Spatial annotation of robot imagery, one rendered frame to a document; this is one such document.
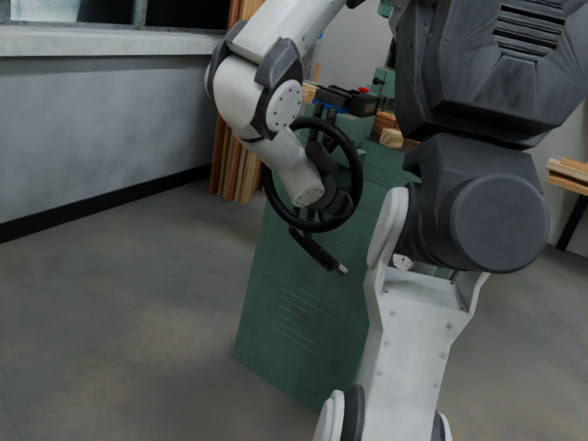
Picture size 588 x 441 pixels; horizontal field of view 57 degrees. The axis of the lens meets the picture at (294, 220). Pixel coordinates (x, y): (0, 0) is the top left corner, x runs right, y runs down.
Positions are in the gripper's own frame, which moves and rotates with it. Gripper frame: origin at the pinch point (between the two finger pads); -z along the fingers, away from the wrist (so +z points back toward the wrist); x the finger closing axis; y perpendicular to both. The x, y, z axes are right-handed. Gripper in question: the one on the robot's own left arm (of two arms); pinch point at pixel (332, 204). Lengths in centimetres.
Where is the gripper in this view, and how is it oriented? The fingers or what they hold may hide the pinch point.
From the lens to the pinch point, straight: 122.5
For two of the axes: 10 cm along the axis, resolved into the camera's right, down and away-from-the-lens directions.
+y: 4.7, -8.8, 0.5
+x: 8.1, 4.0, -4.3
